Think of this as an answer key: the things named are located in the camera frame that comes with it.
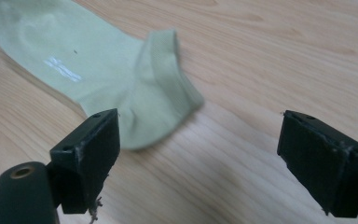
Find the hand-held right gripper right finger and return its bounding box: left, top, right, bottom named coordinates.
left=276, top=109, right=358, bottom=219

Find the light green sock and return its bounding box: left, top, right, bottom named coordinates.
left=0, top=0, right=205, bottom=151

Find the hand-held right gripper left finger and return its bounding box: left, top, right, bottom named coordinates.
left=48, top=107, right=121, bottom=216

